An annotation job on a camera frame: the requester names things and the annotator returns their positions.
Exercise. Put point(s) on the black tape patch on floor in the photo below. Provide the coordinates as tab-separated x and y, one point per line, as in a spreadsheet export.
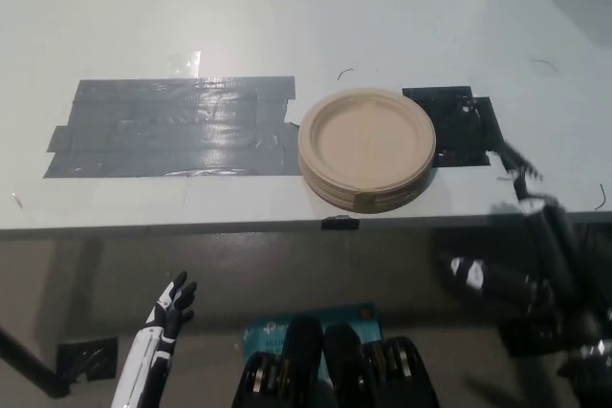
88	358
516	338

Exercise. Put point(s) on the teal cardboard box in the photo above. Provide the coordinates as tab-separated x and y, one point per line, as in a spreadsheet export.
268	331

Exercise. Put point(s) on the black metal pole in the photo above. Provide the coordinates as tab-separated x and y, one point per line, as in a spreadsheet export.
28	360

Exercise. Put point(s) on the beige wooden round plate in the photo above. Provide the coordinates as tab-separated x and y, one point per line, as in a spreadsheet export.
368	140

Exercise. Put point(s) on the black tape patch on desk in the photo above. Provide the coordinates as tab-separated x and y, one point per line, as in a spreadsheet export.
454	126

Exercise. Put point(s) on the small black tape strip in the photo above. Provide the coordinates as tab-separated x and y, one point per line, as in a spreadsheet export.
340	223

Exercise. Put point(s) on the clear tape piece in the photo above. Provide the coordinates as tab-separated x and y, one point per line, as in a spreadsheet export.
187	61

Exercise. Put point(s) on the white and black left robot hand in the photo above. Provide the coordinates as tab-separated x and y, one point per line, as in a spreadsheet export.
165	317

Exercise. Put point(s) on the grey duct tape patch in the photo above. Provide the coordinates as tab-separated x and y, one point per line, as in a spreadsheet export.
167	131

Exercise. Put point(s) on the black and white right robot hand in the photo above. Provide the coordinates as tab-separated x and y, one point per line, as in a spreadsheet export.
523	174

